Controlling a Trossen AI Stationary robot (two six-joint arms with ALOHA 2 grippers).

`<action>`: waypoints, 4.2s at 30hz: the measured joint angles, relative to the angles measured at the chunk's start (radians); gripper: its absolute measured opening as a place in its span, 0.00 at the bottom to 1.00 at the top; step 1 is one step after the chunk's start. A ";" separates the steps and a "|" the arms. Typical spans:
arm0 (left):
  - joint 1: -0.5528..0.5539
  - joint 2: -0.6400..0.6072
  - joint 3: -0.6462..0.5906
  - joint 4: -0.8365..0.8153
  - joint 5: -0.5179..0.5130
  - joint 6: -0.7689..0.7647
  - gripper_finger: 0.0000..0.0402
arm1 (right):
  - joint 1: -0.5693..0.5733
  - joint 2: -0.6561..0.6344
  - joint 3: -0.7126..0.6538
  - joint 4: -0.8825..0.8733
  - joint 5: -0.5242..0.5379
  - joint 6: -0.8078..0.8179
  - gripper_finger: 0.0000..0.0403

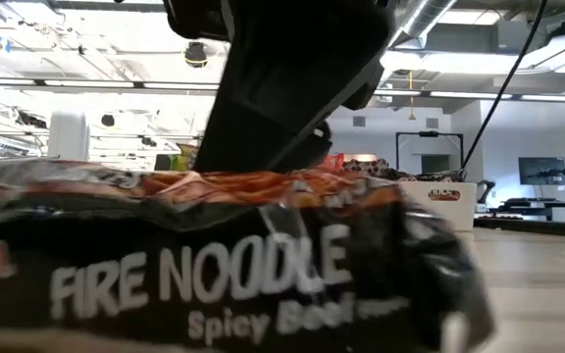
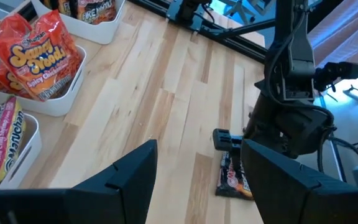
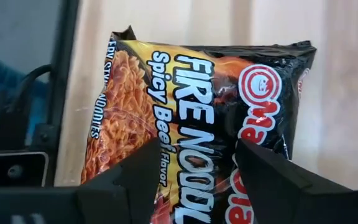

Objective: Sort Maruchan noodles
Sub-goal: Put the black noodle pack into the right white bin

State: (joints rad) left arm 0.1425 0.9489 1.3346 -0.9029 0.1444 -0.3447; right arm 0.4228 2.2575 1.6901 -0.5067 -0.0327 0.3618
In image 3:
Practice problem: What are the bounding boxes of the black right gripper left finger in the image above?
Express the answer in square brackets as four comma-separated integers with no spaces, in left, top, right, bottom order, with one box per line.
[80,138,163,224]

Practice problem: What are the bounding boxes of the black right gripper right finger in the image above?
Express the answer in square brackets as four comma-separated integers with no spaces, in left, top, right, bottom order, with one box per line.
[235,139,352,224]

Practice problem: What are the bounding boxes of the black Maruchan Fire Noodle packet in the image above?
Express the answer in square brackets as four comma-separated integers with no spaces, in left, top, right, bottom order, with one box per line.
[80,25,318,224]

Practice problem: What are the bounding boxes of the small table-level camera box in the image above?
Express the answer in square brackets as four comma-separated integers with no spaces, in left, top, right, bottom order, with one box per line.
[0,151,50,187]

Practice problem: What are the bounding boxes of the black aluminium table frame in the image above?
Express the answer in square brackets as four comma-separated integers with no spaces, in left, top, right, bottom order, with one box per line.
[0,0,81,187]

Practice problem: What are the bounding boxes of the black camera cable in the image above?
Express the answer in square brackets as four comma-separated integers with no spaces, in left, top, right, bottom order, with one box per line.
[6,63,53,114]

